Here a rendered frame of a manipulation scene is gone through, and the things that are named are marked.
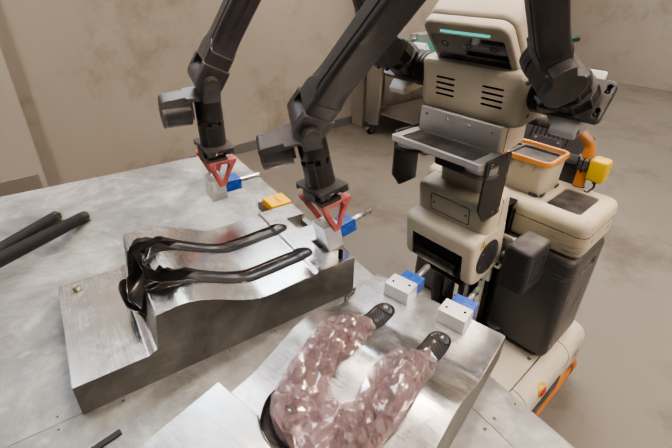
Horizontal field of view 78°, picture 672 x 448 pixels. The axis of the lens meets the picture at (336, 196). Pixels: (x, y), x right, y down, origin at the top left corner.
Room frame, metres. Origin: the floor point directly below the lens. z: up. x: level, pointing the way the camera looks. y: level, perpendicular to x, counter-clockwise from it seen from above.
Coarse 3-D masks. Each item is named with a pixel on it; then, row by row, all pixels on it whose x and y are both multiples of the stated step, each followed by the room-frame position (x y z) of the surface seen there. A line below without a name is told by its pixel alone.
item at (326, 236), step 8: (336, 216) 0.75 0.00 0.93; (344, 216) 0.75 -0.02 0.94; (360, 216) 0.76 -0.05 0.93; (320, 224) 0.71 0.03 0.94; (328, 224) 0.70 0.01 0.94; (344, 224) 0.72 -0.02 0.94; (352, 224) 0.73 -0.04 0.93; (320, 232) 0.70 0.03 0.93; (328, 232) 0.69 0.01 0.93; (336, 232) 0.70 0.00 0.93; (344, 232) 0.71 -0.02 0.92; (320, 240) 0.71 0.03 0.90; (328, 240) 0.69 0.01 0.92; (336, 240) 0.70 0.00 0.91; (328, 248) 0.69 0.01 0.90
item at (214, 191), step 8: (208, 176) 0.88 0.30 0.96; (232, 176) 0.91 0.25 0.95; (248, 176) 0.93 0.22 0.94; (256, 176) 0.94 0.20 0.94; (208, 184) 0.87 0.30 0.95; (216, 184) 0.86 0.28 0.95; (232, 184) 0.89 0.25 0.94; (240, 184) 0.90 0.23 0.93; (208, 192) 0.88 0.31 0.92; (216, 192) 0.86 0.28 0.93; (224, 192) 0.87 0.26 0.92; (216, 200) 0.86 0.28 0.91
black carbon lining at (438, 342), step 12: (372, 312) 0.56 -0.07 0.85; (384, 312) 0.56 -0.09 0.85; (384, 324) 0.53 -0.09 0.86; (432, 336) 0.50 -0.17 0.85; (444, 336) 0.50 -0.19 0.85; (420, 348) 0.48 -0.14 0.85; (432, 348) 0.48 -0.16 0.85; (444, 348) 0.48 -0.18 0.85; (264, 408) 0.35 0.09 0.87; (264, 420) 0.34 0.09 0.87; (264, 432) 0.32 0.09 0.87; (276, 444) 0.31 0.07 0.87
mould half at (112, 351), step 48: (192, 240) 0.69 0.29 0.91; (288, 240) 0.72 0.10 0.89; (96, 288) 0.60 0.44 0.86; (192, 288) 0.52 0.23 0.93; (240, 288) 0.57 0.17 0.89; (288, 288) 0.59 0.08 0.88; (336, 288) 0.65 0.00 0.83; (96, 336) 0.48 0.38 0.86; (144, 336) 0.48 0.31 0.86; (192, 336) 0.49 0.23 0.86; (240, 336) 0.53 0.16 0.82; (96, 384) 0.40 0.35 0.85; (144, 384) 0.44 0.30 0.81
